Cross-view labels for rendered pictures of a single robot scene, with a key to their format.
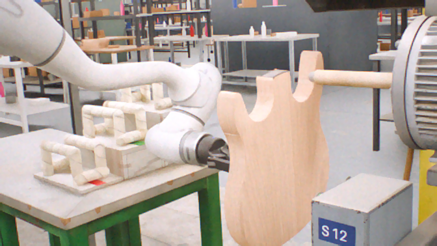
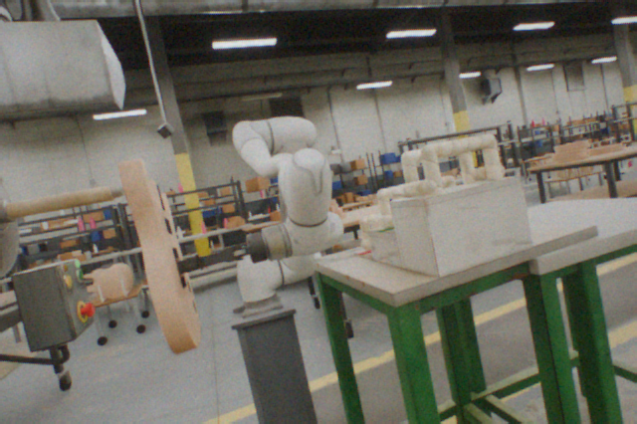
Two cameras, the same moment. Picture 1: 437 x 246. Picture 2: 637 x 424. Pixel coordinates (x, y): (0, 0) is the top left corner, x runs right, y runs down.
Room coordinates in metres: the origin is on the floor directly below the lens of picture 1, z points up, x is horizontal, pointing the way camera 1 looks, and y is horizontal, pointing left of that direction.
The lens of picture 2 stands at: (1.89, -0.65, 1.16)
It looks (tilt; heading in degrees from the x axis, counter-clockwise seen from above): 3 degrees down; 119
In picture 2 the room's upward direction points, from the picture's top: 12 degrees counter-clockwise
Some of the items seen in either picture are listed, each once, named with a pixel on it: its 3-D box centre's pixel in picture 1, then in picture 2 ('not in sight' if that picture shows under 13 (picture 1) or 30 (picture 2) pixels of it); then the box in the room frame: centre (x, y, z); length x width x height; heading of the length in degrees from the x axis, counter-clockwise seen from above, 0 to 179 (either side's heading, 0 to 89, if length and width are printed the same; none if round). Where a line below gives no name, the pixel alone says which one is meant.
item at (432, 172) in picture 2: not in sight; (432, 173); (1.76, 0.13, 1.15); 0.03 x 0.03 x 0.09
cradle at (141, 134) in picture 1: (133, 136); (391, 221); (1.61, 0.26, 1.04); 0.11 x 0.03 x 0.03; 137
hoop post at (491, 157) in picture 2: (145, 88); (492, 160); (1.87, 0.25, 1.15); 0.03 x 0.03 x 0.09
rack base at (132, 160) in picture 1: (117, 152); (424, 236); (1.67, 0.33, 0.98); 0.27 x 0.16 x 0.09; 47
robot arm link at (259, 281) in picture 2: not in sight; (257, 272); (0.86, 0.54, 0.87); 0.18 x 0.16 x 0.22; 51
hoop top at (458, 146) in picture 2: not in sight; (459, 146); (1.82, 0.19, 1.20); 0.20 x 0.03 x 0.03; 46
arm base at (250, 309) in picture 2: not in sight; (257, 303); (0.84, 0.52, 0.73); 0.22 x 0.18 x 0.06; 39
